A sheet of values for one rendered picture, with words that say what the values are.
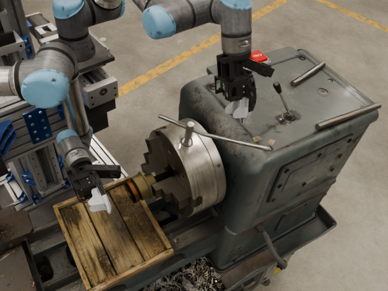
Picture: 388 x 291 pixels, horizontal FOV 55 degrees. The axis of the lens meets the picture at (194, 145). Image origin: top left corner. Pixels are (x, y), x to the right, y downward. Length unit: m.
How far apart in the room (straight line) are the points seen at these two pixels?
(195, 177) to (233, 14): 0.48
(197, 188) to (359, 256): 1.66
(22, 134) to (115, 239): 0.61
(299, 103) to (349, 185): 1.64
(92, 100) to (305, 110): 0.81
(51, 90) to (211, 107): 0.50
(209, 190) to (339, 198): 1.74
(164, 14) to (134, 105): 2.22
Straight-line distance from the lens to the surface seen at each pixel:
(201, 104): 1.26
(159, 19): 0.89
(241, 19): 0.91
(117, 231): 1.36
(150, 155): 1.19
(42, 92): 1.10
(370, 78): 4.01
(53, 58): 1.14
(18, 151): 1.71
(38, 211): 2.28
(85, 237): 1.36
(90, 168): 1.25
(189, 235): 1.37
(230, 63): 0.94
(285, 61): 1.51
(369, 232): 2.74
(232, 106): 1.03
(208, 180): 1.14
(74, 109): 1.35
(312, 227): 1.91
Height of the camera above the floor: 2.07
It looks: 48 degrees down
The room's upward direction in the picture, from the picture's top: 8 degrees clockwise
